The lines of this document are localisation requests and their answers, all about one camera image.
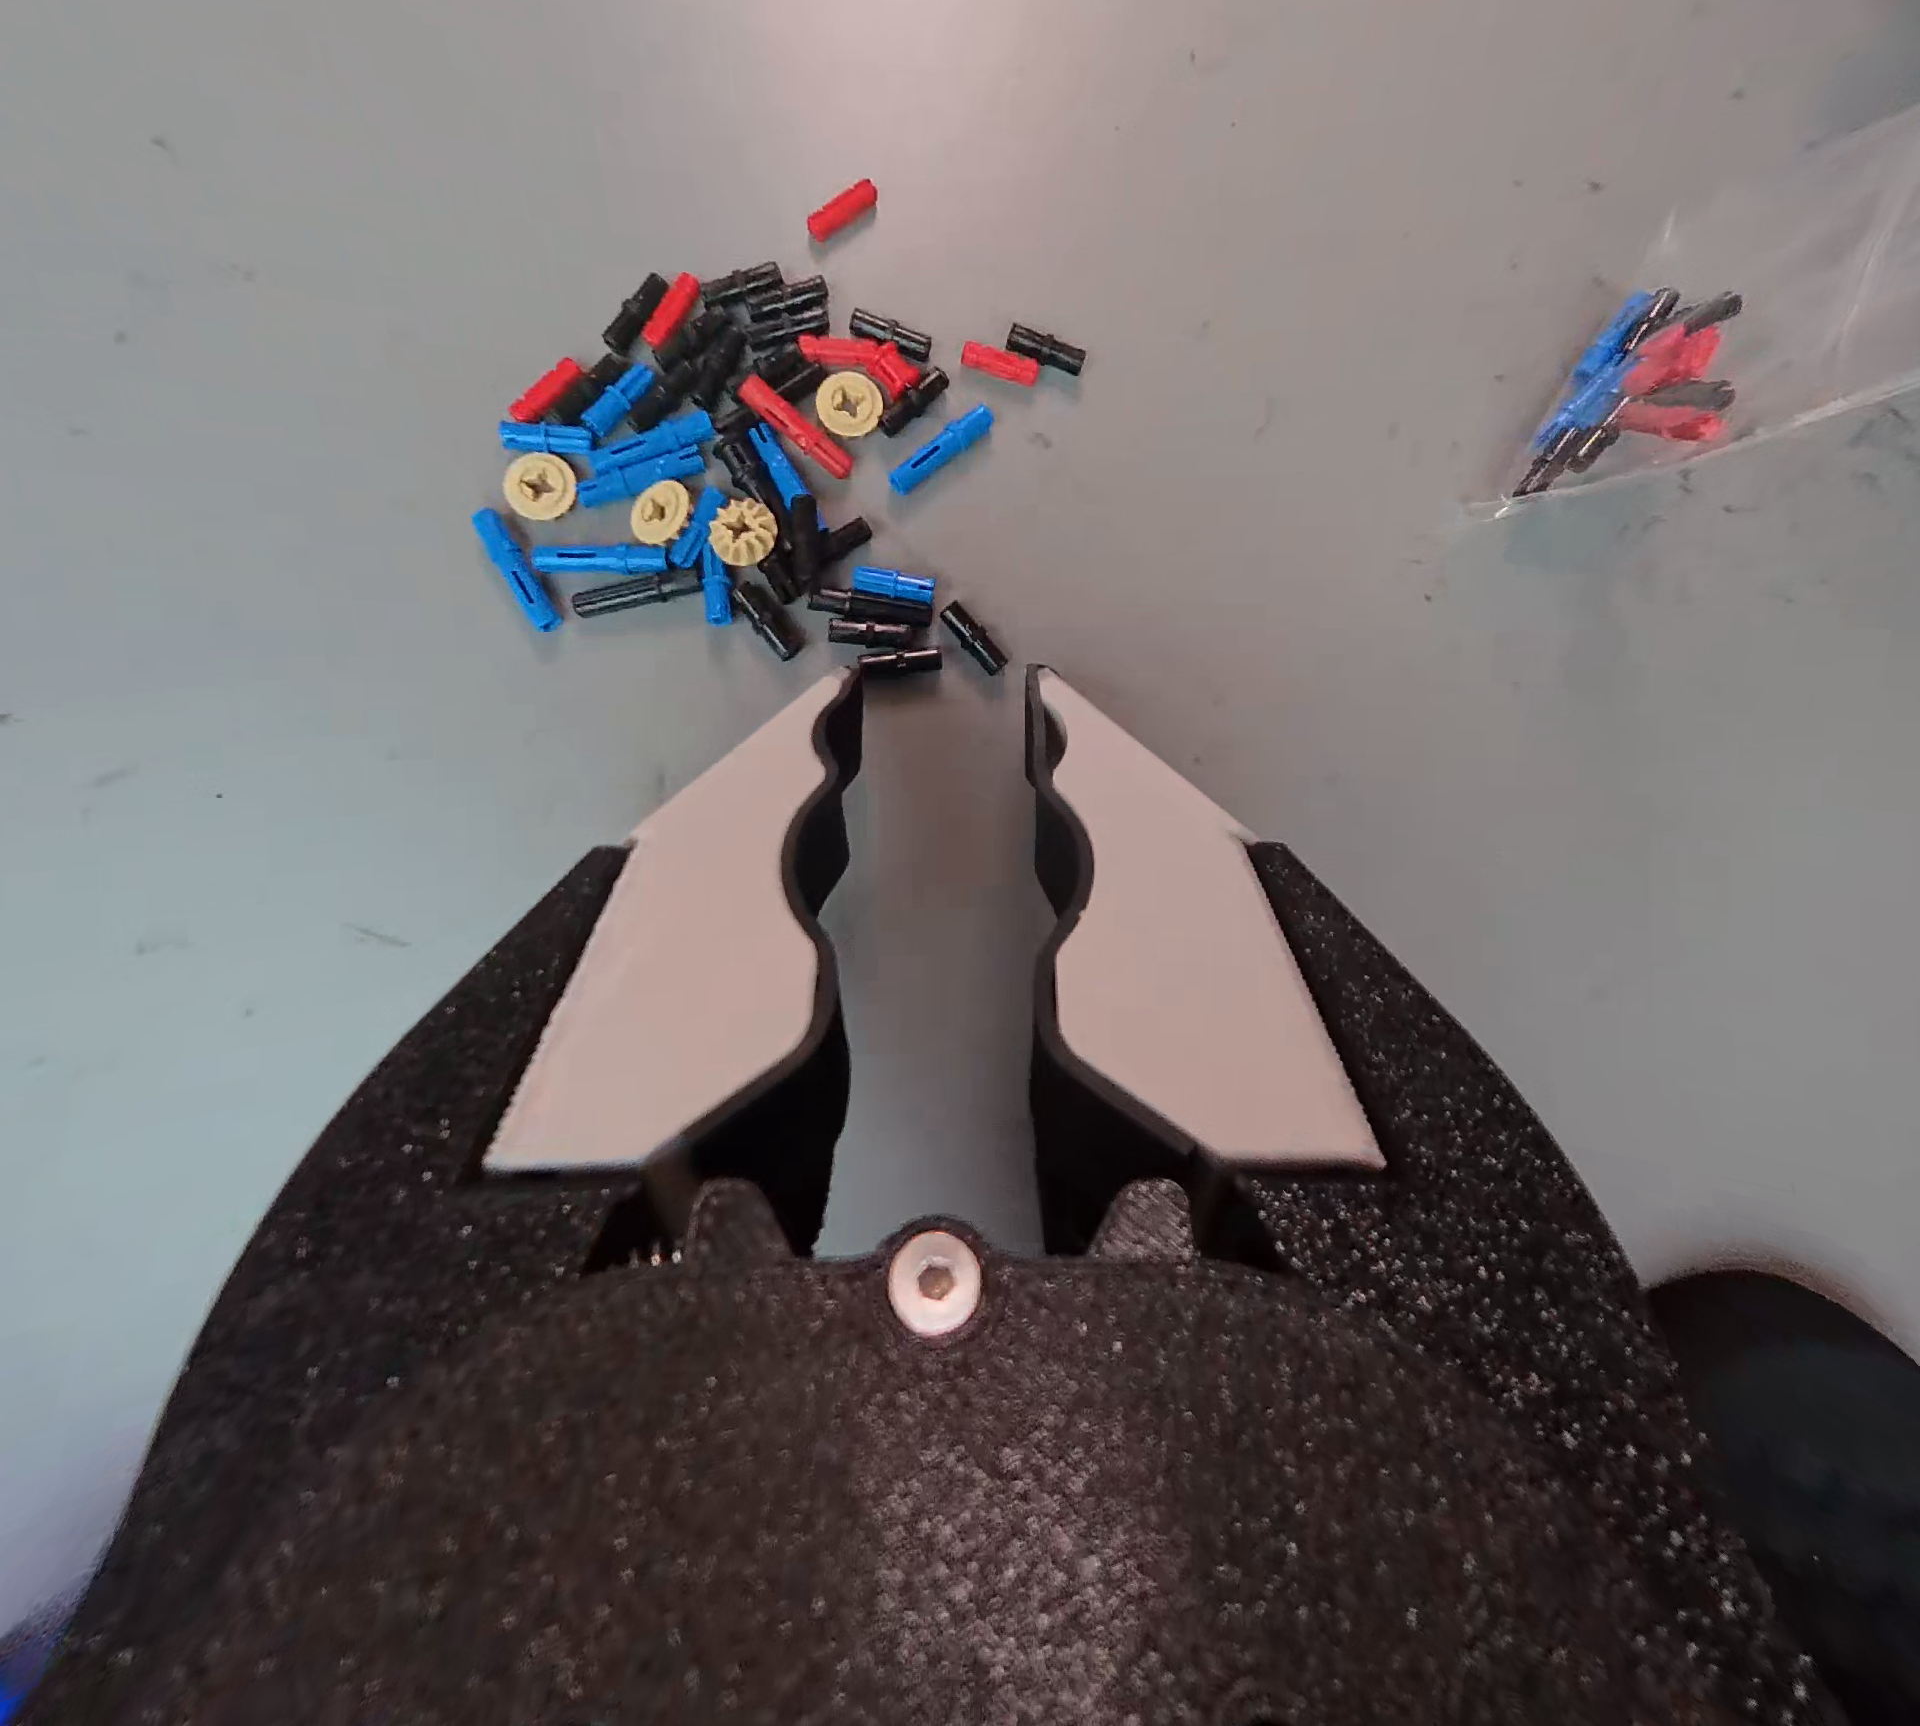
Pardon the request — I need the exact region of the grey desk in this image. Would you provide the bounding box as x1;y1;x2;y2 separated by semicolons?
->
0;0;1920;1646

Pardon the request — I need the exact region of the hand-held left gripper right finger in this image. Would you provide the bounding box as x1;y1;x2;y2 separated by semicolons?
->
1023;663;1386;1258

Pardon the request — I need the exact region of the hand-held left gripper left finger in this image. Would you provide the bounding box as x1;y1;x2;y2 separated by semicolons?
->
481;663;871;1259

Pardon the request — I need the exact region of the clear plastic bag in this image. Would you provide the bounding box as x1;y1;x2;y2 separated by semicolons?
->
1446;98;1920;536

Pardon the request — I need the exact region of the bunch of bagged toy pins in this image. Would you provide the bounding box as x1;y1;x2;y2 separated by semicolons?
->
1512;285;1746;498

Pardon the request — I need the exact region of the pile of toy connector pins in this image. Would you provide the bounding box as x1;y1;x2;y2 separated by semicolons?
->
467;178;1090;681

